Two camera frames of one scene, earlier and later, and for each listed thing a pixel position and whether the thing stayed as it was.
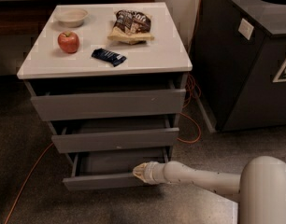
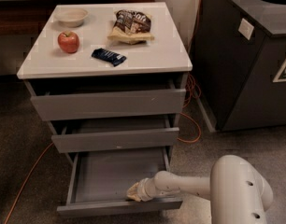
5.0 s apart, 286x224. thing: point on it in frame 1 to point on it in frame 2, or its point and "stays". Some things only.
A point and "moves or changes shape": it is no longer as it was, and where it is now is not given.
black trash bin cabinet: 241,55 stays
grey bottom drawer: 111,168 moves or changes shape
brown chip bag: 132,27 stays
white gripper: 152,172 to 144,189
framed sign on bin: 285,74 stays
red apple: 68,41 stays
